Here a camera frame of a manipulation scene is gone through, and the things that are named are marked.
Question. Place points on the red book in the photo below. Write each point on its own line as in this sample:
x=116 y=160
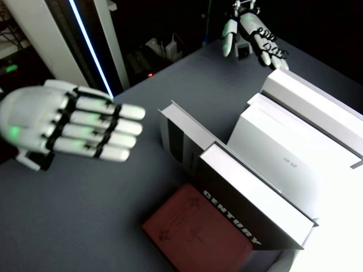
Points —
x=184 y=232

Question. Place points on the white shelf board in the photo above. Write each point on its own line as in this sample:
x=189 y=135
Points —
x=14 y=48

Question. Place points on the thin white book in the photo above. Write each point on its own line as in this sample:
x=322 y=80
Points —
x=262 y=100

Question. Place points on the white book rack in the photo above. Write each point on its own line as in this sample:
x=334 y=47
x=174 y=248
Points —
x=334 y=249

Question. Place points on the black Century book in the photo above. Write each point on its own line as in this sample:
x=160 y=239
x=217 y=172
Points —
x=241 y=184

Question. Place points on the black power strip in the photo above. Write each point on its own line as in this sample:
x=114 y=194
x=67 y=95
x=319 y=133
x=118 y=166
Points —
x=139 y=63

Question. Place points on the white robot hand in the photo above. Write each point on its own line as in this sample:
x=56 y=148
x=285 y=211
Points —
x=28 y=113
x=252 y=22

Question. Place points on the grey cover book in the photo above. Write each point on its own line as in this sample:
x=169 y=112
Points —
x=187 y=127

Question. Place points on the thick white book dark cover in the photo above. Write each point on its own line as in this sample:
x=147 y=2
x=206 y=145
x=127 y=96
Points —
x=297 y=93

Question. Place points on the white column with blue light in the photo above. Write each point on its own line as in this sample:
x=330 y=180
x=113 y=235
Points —
x=42 y=42

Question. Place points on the white book with small print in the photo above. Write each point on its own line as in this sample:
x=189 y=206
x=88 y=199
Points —
x=269 y=141

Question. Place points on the grey table cloth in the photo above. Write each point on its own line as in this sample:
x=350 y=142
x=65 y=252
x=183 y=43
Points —
x=85 y=212

